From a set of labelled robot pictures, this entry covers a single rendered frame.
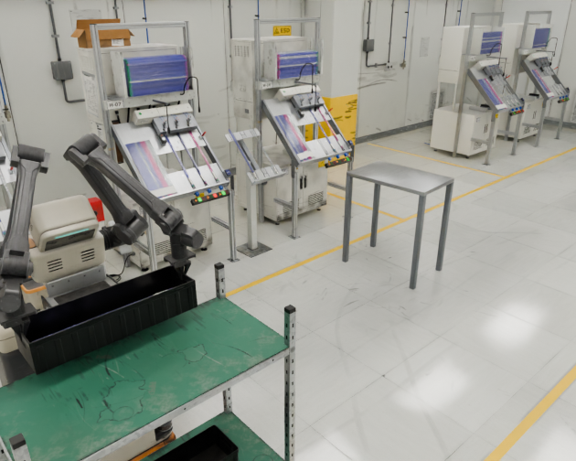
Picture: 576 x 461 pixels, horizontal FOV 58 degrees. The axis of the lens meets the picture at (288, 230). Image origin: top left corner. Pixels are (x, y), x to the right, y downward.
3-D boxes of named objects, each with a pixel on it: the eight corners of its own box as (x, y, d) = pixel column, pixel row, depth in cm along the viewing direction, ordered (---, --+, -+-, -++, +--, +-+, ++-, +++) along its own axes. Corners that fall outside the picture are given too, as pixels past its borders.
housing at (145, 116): (187, 121, 435) (193, 111, 424) (133, 130, 405) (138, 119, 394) (184, 113, 437) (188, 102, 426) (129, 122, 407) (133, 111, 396)
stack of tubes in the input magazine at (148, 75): (189, 90, 417) (186, 55, 406) (131, 97, 386) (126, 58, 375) (181, 88, 426) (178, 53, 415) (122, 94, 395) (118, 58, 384)
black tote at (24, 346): (174, 290, 203) (170, 264, 199) (197, 306, 191) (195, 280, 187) (18, 350, 168) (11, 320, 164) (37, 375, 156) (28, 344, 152)
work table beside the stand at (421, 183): (413, 290, 401) (424, 192, 369) (342, 261, 445) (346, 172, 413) (442, 270, 431) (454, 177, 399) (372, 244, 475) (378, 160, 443)
